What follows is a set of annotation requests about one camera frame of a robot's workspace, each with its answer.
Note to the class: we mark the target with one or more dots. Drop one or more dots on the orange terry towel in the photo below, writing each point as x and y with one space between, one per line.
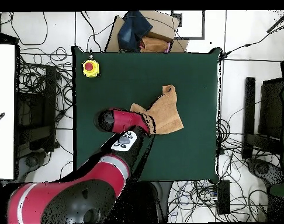
166 116

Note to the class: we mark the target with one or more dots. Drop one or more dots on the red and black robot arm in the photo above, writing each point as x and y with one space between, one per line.
102 175

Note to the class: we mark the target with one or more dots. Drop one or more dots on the long black flat board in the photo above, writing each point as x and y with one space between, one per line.
249 105

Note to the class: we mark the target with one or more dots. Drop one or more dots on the dark green table cloth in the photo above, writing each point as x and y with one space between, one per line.
179 151

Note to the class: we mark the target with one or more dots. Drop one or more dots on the yellow emergency stop button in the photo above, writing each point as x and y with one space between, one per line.
88 66

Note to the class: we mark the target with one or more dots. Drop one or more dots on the orange cloth in box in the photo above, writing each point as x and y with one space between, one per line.
153 45

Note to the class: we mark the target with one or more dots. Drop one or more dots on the blue denim jeans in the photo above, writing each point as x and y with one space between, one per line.
132 30

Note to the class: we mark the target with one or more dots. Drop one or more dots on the brown cardboard box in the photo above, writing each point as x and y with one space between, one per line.
160 25

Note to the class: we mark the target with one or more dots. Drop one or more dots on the black metal stand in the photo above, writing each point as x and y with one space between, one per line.
34 140
270 105

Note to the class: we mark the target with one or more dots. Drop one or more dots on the white board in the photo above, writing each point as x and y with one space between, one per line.
3 93

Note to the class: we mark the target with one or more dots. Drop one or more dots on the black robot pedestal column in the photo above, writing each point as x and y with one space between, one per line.
153 200

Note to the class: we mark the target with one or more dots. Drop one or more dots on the black square frame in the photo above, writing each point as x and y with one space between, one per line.
193 37

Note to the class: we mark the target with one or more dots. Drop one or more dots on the black pedestal leg with knob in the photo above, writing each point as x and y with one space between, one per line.
31 161
261 169

